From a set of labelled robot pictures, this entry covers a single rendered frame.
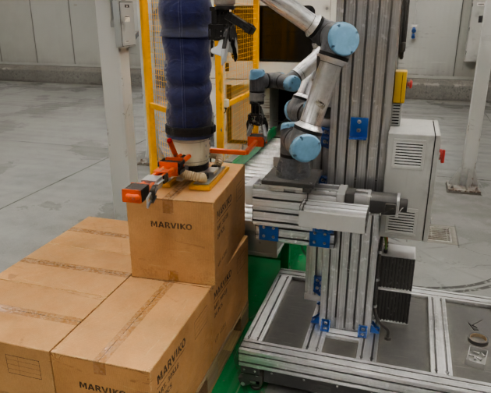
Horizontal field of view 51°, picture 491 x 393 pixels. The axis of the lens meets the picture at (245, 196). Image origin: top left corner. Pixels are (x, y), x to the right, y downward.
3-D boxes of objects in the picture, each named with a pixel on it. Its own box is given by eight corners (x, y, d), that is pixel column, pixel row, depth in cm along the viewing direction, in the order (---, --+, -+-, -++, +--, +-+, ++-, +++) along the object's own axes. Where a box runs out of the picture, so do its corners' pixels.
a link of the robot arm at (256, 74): (269, 69, 253) (254, 70, 249) (269, 92, 256) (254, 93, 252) (260, 68, 259) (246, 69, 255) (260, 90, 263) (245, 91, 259)
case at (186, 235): (176, 227, 295) (173, 159, 282) (245, 233, 287) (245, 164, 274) (132, 277, 240) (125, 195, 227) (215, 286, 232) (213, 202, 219)
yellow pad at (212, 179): (210, 168, 265) (210, 158, 264) (229, 169, 263) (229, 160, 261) (188, 189, 234) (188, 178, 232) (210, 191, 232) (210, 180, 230)
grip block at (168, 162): (164, 169, 229) (164, 156, 227) (185, 171, 227) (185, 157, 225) (157, 175, 222) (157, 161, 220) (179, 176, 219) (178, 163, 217)
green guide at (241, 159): (266, 134, 515) (266, 125, 512) (276, 134, 512) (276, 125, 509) (210, 182, 370) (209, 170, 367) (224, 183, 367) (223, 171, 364)
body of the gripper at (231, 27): (215, 40, 193) (214, 5, 189) (238, 40, 191) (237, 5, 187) (208, 41, 186) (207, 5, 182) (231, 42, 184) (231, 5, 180)
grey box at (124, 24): (130, 45, 367) (127, 0, 357) (136, 46, 365) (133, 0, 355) (115, 47, 349) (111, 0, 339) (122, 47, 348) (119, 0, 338)
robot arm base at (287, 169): (313, 171, 229) (314, 149, 225) (306, 181, 215) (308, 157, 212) (280, 168, 233) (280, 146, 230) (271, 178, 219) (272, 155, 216)
